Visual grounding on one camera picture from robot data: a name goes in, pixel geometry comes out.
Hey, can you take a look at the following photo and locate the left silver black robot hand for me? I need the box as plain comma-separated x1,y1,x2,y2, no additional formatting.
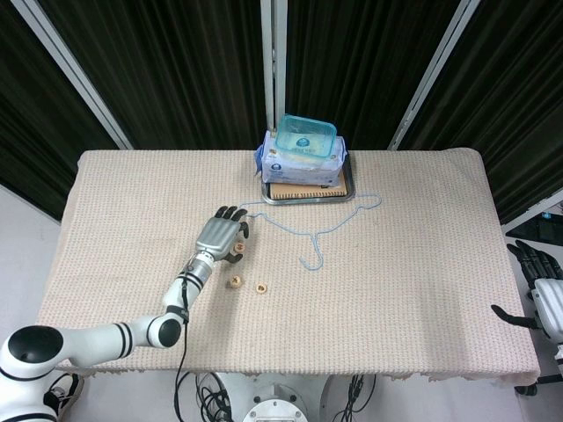
194,204,252,267

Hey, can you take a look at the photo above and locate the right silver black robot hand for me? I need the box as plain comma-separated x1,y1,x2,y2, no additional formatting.
491,239,563,348

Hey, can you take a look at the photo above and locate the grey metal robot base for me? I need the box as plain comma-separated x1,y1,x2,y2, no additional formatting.
215,372,348,422

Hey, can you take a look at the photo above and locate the beige woven tablecloth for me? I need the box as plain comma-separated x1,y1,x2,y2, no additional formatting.
21,149,541,382

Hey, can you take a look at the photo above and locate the dark device with blue label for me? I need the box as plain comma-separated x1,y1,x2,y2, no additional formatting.
523,210,563,247

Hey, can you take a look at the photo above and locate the metal tray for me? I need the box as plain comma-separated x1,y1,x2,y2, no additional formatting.
260,153,356,207

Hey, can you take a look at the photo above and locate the brown spiral notebook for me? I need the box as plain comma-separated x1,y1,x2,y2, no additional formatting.
268,169,348,201

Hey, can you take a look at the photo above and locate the white blue wet wipes pack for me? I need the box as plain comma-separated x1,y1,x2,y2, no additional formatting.
253,130,349,186

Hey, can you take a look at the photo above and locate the teal clear plastic container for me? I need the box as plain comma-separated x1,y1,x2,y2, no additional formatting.
274,113,339,160

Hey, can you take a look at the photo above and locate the black pleated curtain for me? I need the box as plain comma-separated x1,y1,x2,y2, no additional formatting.
398,0,563,225
37,0,270,153
284,0,467,151
0,0,120,221

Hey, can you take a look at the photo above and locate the white black sneaker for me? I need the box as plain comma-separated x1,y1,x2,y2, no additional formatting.
43,372,85,415

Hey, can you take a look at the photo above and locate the aluminium frame rail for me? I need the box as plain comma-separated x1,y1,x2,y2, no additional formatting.
501,188,563,234

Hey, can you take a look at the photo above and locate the light blue wire hanger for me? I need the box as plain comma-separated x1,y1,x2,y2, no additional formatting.
244,192,383,272

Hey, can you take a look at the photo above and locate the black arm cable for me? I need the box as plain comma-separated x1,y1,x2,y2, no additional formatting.
174,280,193,422

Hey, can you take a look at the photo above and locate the black cable bundle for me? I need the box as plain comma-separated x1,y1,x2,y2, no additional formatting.
336,374,377,417
174,372,237,422

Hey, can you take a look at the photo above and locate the aluminium frame post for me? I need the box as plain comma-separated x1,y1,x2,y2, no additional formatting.
11,0,135,151
388,0,481,151
260,0,288,133

